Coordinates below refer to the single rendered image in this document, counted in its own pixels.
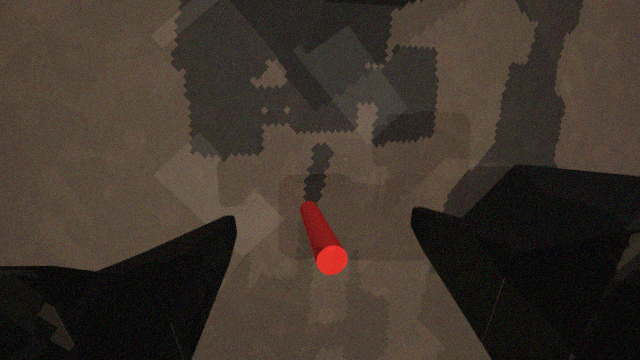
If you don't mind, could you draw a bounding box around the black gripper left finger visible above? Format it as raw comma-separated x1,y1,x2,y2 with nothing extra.
0,215,237,360

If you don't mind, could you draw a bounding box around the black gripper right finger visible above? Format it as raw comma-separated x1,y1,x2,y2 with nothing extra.
411,207,640,360

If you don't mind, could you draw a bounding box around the red peg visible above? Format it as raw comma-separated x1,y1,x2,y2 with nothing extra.
300,201,348,275

